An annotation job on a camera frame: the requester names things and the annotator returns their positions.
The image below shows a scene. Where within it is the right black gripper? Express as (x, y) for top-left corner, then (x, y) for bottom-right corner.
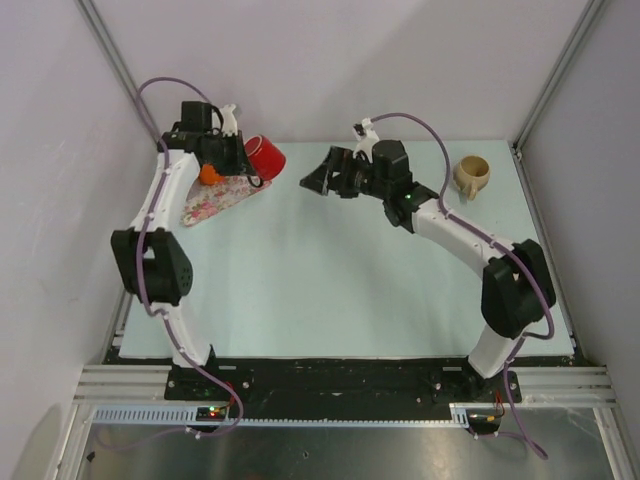
(302, 145), (391, 199)

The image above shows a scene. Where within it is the red mug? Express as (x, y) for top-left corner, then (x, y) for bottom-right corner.
(245, 135), (286, 181)

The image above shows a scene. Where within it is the orange mug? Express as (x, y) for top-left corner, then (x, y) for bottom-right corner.
(199, 164), (225, 186)

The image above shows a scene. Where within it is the beige mug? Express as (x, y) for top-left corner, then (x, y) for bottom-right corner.
(453, 155), (491, 201)

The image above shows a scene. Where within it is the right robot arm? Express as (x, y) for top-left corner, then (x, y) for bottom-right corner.
(299, 140), (556, 401)

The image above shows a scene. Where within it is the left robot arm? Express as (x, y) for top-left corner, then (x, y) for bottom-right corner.
(110, 101), (257, 399)

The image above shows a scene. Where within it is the floral tray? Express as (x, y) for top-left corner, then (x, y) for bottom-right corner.
(181, 176), (272, 227)

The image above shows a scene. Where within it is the left controller board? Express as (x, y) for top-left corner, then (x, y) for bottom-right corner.
(196, 406), (228, 422)

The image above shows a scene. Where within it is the controller board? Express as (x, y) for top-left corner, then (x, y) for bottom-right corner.
(467, 411), (503, 436)
(196, 406), (228, 422)

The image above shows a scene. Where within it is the right controller board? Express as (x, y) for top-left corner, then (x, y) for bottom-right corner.
(467, 411), (503, 436)

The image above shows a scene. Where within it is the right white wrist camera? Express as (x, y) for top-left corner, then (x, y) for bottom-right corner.
(352, 117), (380, 160)

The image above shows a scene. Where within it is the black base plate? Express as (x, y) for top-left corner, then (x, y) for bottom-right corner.
(164, 358), (522, 422)

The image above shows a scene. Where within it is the left corner aluminium post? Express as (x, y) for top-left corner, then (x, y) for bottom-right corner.
(74, 0), (158, 153)

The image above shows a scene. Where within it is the corner aluminium post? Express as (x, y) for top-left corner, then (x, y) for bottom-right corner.
(511, 0), (610, 156)
(74, 0), (158, 153)

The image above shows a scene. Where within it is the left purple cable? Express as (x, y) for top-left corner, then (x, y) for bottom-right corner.
(135, 77), (246, 454)

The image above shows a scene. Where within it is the aluminium frame rail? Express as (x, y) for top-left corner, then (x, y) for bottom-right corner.
(74, 364), (616, 406)

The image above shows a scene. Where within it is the grey cable duct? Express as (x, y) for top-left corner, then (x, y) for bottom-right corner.
(92, 403), (501, 429)

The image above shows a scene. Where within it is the right corner aluminium post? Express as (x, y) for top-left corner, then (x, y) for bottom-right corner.
(511, 0), (610, 156)

